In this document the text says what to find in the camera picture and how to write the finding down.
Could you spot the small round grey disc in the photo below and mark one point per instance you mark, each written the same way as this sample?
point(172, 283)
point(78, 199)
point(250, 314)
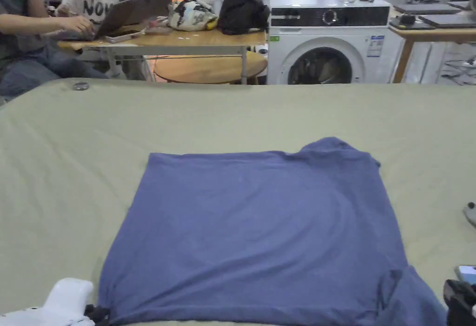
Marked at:
point(81, 86)

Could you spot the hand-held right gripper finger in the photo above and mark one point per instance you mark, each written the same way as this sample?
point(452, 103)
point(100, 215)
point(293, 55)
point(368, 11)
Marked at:
point(461, 303)

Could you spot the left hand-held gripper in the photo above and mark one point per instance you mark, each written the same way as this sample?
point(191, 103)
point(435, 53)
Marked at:
point(63, 303)

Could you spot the white washing machine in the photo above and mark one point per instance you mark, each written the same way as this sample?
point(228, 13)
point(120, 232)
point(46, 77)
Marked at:
point(327, 43)

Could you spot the bed with pale green sheet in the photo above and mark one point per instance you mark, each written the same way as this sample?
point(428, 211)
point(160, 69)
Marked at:
point(238, 118)

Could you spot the grey hand controller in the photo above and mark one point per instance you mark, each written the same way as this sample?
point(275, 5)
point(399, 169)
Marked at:
point(470, 215)

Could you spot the dark blue shirt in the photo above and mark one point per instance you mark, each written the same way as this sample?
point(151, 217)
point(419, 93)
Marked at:
point(253, 229)

